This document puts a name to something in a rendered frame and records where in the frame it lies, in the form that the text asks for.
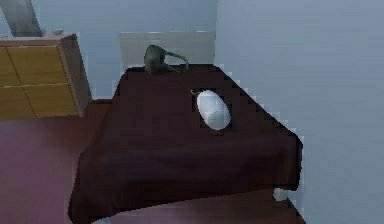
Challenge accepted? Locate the dark maroon covered bed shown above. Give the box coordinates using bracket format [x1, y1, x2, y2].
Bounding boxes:
[67, 63, 304, 224]

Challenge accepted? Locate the white oval pillow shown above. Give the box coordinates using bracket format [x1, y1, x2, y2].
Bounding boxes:
[195, 89, 232, 131]

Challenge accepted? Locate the pale beige headboard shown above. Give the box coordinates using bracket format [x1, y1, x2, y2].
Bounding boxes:
[119, 31, 217, 73]

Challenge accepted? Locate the yellow wooden chest of drawers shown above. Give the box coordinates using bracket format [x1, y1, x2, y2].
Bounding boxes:
[0, 32, 93, 122]

